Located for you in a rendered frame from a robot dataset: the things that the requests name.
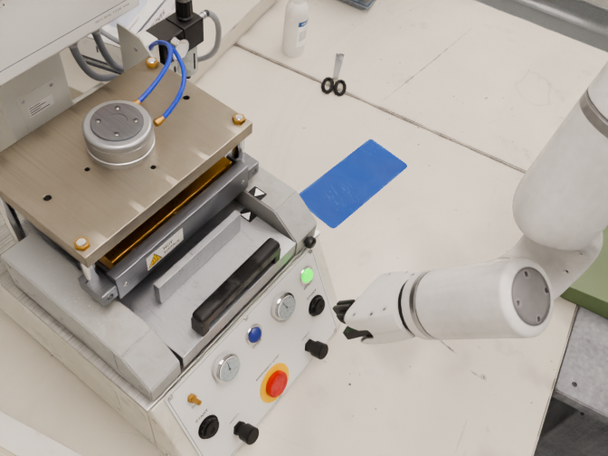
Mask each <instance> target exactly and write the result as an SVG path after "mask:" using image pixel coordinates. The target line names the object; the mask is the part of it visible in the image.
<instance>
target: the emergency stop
mask: <svg viewBox="0 0 608 456"><path fill-rule="evenodd" d="M287 382H288V378H287V375H286V373H285V372H283V371H280V370H278V371H275V372H274V373H273V374H272V375H271V376H270V378H269V380H268V382H267V384H266V393H267V395H269V396H270V397H277V396H279V395H280V394H282V392H283V391H284V389H285V388H286V385H287Z"/></svg>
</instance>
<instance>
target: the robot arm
mask: <svg viewBox="0 0 608 456"><path fill-rule="evenodd" d="M512 211H513V216H514V219H515V222H516V224H517V226H518V229H519V230H520V231H521V232H522V233H523V235H522V237H521V238H520V239H519V241H518V242H517V243H516V245H515V246H514V247H513V248H512V249H511V250H510V251H508V252H507V253H505V254H504V255H502V256H500V257H498V258H496V259H493V260H490V261H485V262H481V263H475V264H469V265H462V266H457V267H450V268H444V269H438V270H431V271H395V272H387V273H383V274H381V275H379V276H378V277H377V278H376V279H375V280H374V281H373V282H372V283H371V284H370V285H369V286H368V287H367V288H366V290H365V291H364V292H363V293H362V294H361V295H360V296H359V297H358V298H357V299H356V300H354V299H347V300H340V301H339V302H338V303H337V305H336V306H334V307H333V308H332V309H333V310H334V311H335V313H336V314H337V319H338V320H339V321H340V322H342V323H344V324H347V327H346V328H345V330H344V331H343V334H344V336H345V337H346V338H347V340H349V339H353V338H357V337H361V338H360V342H361V343H363V344H386V343H393V342H398V341H403V340H406V339H410V338H414V337H419V338H421V339H425V340H444V339H494V338H532V337H537V336H539V335H540V334H542V333H543V332H544V331H545V330H546V328H547V326H548V324H549V323H550V320H551V318H552V314H553V308H554V300H556V299H557V298H558V297H559V296H560V295H561V294H562V293H564V292H565V291H566V290H567V289H568V288H569V287H570V286H571V285H572V284H573V283H574V282H575V281H576V280H577V279H578V278H579V277H580V276H581V275H582V274H583V273H584V272H585V271H586V270H587V269H588V268H589V267H590V266H591V265H592V263H593V262H594V261H595V259H596V258H597V257H598V255H599V253H600V251H601V249H602V247H603V230H604V229H605V228H606V227H607V225H608V62H607V63H606V64H605V65H604V66H603V68H602V69H601V70H600V72H599V73H598V74H597V76H596V77H595V78H594V80H593V81H592V83H591V84H590V85H589V86H588V88H587V89H586V90H585V92H584V93H583V95H582V96H581V98H580V99H579V100H578V101H577V102H576V104H575V105H574V106H573V108H572V109H571V111H570V112H569V113H568V115H567V116H566V117H565V119H564V120H563V122H562V123H561V125H560V126H559V127H558V129H557V130H556V132H555V133H554V135H553V136H552V137H551V138H550V139H549V140H548V142H547V143H546V145H545V146H544V148H543V149H542V150H541V152H540V153H539V155H538V156H537V158H536V159H535V160H534V162H533V163H532V164H531V166H530V167H529V169H528V170H527V172H526V173H525V174H524V175H523V177H522V179H521V180H520V182H519V184H518V187H517V189H516V191H515V194H514V197H513V204H512Z"/></svg>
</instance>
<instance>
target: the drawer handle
mask: <svg viewBox="0 0 608 456"><path fill-rule="evenodd" d="M280 251H281V248H280V243H279V242H278V241H276V240H275V239H273V238H269V239H268V240H267V241H266V242H264V243H263V244H262V245H261V246H260V247H259V248H258V249H257V250H256V251H255V252H254V253H253V254H252V255H251V256H250V257H249V258H248V259H247V260H246V261H245V262H244V263H243V264H242V265H241V266H240V267H239V268H238V269H237V270H236V271H235V272H234V273H233V274H232V275H231V276H230V277H229V278H227V279H226V280H225V281H224V282H223V283H222V284H221V285H220V286H219V287H218V288H217V289H216V290H215V291H214V292H213V293H212V294H211V295H210V296H209V297H208V298H207V299H206V300H205V301H204V302H203V303H202V304H201V305H200V306H199V307H198V308H197V309H196V310H195V311H194V312H193V314H192V317H191V325H192V329H193V330H194V331H196V332H197V333H198V334H199V335H201V336H202V337H204V336H205V335H206V334H207V333H208V332H209V324H210V323H211V322H212V321H213V320H214V319H215V318H216V317H217V316H218V315H219V314H220V313H221V312H222V311H223V310H224V309H225V308H226V307H227V306H228V305H229V304H230V303H231V302H232V301H233V300H234V299H235V298H236V297H237V296H238V295H239V294H240V293H241V292H242V291H243V290H244V289H245V288H246V287H247V286H248V285H249V284H250V283H251V281H252V280H253V279H254V278H255V277H256V276H257V275H258V274H259V273H260V272H261V271H262V270H263V269H264V268H265V267H266V266H267V265H268V264H269V263H270V262H272V263H273V264H275V263H276V262H277V261H278V260H279V259H280Z"/></svg>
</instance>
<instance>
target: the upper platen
mask: <svg viewBox="0 0 608 456"><path fill-rule="evenodd" d="M231 167H232V161H230V160H229V159H227V158H226V157H222V158H221V159H220V160H219V161H217V162H216V163H215V164H214V165H213V166H211V167H210V168H209V169H208V170H206V171H205V172H204V173H203V174H201V175H200V176H199V177H198V178H196V180H195V181H194V182H193V183H191V184H190V185H189V186H188V187H186V188H185V189H184V190H183V191H181V192H180V193H179V194H178V195H176V196H175V197H174V198H173V199H172V200H170V201H169V202H168V203H167V204H165V205H164V206H163V207H162V208H160V209H159V210H158V211H157V212H156V213H154V214H153V215H152V216H150V217H149V218H148V219H147V220H146V221H145V222H143V223H142V224H141V225H140V226H139V227H138V228H137V229H136V230H134V231H133V232H132V233H130V234H129V235H128V236H127V237H126V238H124V239H123V240H122V241H121V242H119V243H118V244H117V245H116V246H114V247H113V248H112V249H111V250H110V251H108V252H107V253H106V254H105V255H103V256H102V257H101V258H100V259H98V260H97V261H96V264H97V265H99V266H100V267H101V268H102V269H103V270H104V271H105V272H107V271H109V270H110V269H111V268H112V267H114V266H115V265H116V264H117V263H118V262H119V261H121V260H122V259H123V258H124V257H126V256H127V255H128V254H129V253H130V252H132V251H133V250H134V249H135V248H136V247H138V246H139V245H140V244H141V243H142V242H143V241H145V240H146V238H147V237H149V236H150V235H151V234H152V233H154V232H155V231H156V230H157V229H158V228H159V227H161V226H162V225H163V224H164V223H166V222H167V221H168V220H169V219H170V218H171V217H173V216H174V215H175V214H176V213H178V212H179V211H180V210H181V209H182V208H184V207H185V206H186V205H187V204H188V203H190V202H191V201H192V200H193V199H194V198H196V197H197V196H198V195H199V194H200V193H202V192H203V191H204V190H205V188H207V187H208V186H209V185H210V184H211V183H213V182H214V181H215V180H216V179H217V178H219V177H220V176H221V175H222V174H223V173H225V172H226V171H227V170H228V169H229V168H231Z"/></svg>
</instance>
